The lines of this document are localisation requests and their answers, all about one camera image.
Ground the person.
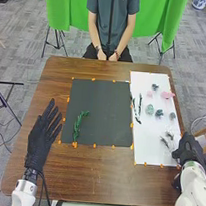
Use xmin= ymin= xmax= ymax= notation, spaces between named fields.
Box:
xmin=81 ymin=0 xmax=141 ymax=63

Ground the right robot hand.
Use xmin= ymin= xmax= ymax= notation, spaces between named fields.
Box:
xmin=170 ymin=130 xmax=206 ymax=175

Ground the black cable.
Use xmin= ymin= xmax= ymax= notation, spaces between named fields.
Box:
xmin=36 ymin=171 xmax=57 ymax=206

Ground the white sheet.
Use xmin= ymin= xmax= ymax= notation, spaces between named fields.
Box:
xmin=122 ymin=70 xmax=189 ymax=169

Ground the grey blue flower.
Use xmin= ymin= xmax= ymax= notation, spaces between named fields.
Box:
xmin=168 ymin=111 xmax=177 ymax=122

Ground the black tripod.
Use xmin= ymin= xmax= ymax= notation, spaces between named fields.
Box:
xmin=0 ymin=79 xmax=26 ymax=128

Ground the large pink flower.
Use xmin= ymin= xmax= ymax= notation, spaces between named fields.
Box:
xmin=160 ymin=90 xmax=176 ymax=101

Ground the dark mat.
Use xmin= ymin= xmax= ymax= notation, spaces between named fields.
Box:
xmin=60 ymin=76 xmax=140 ymax=151

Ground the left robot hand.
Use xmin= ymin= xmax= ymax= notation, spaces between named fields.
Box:
xmin=23 ymin=96 xmax=65 ymax=176

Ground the dark green sprig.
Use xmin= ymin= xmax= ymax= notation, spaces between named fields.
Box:
xmin=159 ymin=136 xmax=173 ymax=150
xmin=164 ymin=130 xmax=176 ymax=141

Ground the black cloth stand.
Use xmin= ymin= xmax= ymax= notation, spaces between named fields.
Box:
xmin=145 ymin=30 xmax=179 ymax=67
xmin=40 ymin=25 xmax=71 ymax=60

